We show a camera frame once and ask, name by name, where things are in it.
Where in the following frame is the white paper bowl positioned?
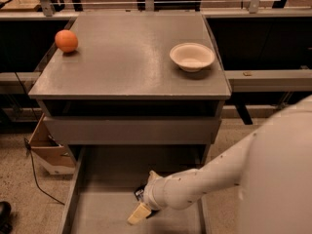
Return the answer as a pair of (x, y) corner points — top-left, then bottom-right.
(170, 43), (215, 72)

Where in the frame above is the open grey middle drawer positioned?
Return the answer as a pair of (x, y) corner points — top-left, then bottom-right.
(58, 145), (209, 234)

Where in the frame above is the grey metal bench rail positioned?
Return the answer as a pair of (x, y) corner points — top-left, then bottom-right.
(225, 69), (312, 93)

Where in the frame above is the black shoe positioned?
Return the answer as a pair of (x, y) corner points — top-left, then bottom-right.
(0, 201), (13, 234)

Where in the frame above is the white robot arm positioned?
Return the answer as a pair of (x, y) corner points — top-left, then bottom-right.
(128, 96), (312, 234)

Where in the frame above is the orange fruit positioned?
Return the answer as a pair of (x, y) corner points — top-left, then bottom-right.
(55, 29), (78, 53)

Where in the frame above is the grey drawer cabinet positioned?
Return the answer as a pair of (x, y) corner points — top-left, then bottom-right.
(29, 12), (231, 159)

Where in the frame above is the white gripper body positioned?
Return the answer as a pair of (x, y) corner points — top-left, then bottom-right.
(143, 176), (168, 211)

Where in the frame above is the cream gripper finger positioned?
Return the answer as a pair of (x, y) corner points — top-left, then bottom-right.
(127, 203), (152, 225)
(148, 171), (161, 181)

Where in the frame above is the open cardboard box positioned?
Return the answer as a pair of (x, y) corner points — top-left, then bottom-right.
(29, 115), (75, 175)

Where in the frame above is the black floor cable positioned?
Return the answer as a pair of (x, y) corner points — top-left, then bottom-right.
(22, 137), (66, 207)

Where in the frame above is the closed grey top drawer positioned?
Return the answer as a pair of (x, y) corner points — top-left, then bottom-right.
(44, 117), (221, 145)

